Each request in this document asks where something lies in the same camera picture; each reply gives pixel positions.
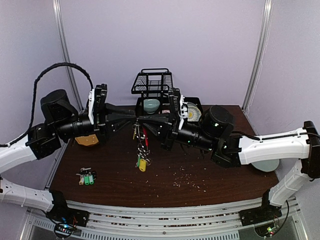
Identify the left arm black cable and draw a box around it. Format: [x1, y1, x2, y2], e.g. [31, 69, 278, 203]
[0, 62, 95, 148]

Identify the base circuit board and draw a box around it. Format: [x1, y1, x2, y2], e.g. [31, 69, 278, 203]
[53, 222, 77, 238]
[254, 223, 280, 238]

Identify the right base circuit board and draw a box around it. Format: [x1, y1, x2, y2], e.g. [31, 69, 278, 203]
[254, 223, 280, 238]

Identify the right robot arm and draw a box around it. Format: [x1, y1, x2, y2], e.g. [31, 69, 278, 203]
[137, 105, 320, 226]

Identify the right aluminium frame post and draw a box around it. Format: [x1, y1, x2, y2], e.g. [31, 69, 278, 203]
[242, 0, 273, 114]

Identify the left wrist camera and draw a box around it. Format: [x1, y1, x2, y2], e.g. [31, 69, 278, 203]
[88, 83, 108, 125]

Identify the yellow daisy plate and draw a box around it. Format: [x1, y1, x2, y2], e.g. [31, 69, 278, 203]
[187, 105, 202, 122]

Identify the green tagged key bunch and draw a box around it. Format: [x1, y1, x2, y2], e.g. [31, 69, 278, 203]
[75, 167, 97, 186]

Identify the celadon green bowl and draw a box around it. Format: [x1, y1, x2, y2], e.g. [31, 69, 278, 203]
[143, 99, 160, 114]

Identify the left base circuit board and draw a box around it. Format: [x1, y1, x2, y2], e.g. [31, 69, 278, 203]
[53, 222, 77, 238]

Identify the aluminium front rail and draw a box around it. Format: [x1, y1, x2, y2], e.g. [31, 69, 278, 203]
[24, 196, 305, 240]

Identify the light green flower plate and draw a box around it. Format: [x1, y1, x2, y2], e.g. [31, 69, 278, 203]
[251, 159, 280, 173]

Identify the large keyring with red handle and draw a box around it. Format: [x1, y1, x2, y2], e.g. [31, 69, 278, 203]
[132, 120, 151, 172]

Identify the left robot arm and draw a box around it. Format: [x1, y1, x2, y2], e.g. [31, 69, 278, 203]
[0, 85, 136, 227]

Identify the aluminium frame post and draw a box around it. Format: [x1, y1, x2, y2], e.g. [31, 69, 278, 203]
[242, 0, 273, 114]
[52, 0, 84, 111]

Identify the black wire dish rack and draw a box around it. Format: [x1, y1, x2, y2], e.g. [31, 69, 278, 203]
[130, 68, 207, 121]

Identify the pale green plate behind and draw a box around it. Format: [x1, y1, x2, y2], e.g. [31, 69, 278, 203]
[187, 102, 197, 107]

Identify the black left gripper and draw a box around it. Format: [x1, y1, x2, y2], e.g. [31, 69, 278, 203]
[54, 103, 137, 145]

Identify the left aluminium frame post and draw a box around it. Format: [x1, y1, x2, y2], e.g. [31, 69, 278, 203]
[52, 0, 84, 111]

